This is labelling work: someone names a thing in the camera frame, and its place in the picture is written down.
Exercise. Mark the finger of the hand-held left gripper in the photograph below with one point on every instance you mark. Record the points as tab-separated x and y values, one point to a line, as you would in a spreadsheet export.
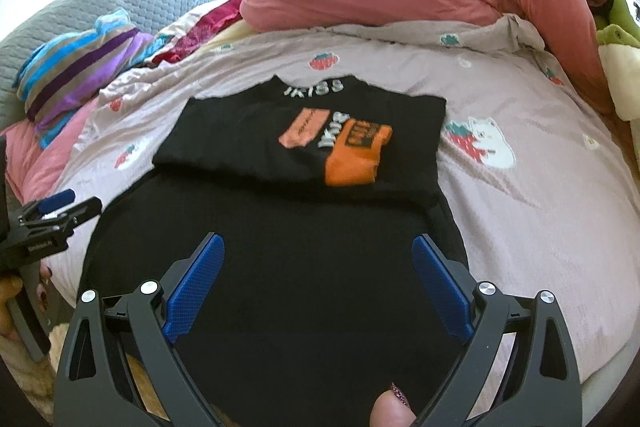
80	209
55	201

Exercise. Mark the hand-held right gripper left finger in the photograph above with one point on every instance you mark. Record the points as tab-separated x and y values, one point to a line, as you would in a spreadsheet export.
195	282

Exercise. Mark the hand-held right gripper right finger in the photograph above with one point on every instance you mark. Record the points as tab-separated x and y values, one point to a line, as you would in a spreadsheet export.
442	287

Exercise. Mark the black sweater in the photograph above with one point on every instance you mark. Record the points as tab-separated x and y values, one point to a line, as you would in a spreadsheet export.
300	307

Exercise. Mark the person's left hand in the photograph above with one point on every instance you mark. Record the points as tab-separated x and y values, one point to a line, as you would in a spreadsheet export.
10	307

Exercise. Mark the person's right hand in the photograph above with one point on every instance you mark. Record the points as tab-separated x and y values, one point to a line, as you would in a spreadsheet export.
390	412

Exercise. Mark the printed pink quilt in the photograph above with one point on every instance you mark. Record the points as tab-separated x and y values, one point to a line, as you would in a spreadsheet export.
525	207

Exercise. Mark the beige fluffy rug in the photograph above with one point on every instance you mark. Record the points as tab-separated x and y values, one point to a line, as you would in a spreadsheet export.
25	382

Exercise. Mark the striped pillow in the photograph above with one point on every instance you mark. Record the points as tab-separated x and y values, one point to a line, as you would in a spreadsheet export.
75	67

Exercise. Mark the red cloth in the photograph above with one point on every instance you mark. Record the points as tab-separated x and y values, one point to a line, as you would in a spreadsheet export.
210	24

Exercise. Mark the cream bed sheet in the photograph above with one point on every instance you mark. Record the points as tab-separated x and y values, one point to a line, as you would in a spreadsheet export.
230	34

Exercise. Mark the cream fleece blanket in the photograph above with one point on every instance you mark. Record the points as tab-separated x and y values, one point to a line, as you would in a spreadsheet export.
625	77

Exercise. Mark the green plush cloth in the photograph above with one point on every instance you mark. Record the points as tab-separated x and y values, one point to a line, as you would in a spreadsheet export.
617	27

